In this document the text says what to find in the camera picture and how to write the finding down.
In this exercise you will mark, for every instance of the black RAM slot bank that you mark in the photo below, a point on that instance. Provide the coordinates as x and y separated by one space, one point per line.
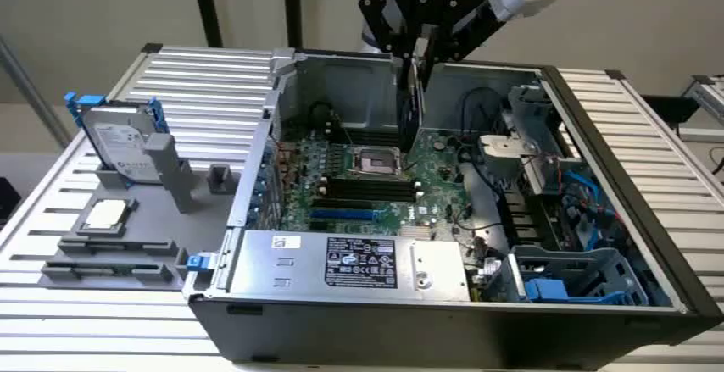
371 137
373 189

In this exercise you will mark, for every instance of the blue expansion slot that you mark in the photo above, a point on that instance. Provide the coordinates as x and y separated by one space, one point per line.
343 215

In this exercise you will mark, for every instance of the black expansion slot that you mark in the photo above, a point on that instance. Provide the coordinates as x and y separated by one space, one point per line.
340 224

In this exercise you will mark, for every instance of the black stand pole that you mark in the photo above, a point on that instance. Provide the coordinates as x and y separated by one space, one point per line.
292 5
209 5

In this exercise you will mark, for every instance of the grey fan shroud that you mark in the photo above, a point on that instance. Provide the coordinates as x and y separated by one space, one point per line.
523 147

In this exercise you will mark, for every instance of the CPU socket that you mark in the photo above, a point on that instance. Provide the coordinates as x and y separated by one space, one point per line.
379 161

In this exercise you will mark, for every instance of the green motherboard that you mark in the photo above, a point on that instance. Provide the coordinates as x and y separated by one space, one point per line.
436 185

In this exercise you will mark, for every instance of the black box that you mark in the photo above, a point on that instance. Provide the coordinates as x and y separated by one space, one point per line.
667 109

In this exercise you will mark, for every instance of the hard disk with blue carrier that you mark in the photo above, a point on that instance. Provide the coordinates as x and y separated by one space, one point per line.
122 143

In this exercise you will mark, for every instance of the silver power supply unit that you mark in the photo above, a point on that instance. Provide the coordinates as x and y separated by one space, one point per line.
345 264

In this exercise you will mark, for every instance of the grey disk bay cage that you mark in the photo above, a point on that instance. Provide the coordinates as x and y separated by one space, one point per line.
583 274

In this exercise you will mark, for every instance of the grey parts rack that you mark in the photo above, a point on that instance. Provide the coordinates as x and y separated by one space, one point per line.
142 219

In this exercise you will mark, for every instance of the grey metal pole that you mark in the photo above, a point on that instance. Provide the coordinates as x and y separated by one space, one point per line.
29 88

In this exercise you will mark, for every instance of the blue case latch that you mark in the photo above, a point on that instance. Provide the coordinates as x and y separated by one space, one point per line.
200 261

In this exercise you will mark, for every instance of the silver CPU chip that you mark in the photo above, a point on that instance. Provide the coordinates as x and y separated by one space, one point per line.
106 217

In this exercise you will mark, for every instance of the dark RAM stick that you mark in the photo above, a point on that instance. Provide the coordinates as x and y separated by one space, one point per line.
115 245
102 270

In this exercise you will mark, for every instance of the black open PC case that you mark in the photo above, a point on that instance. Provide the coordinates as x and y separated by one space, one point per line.
431 329

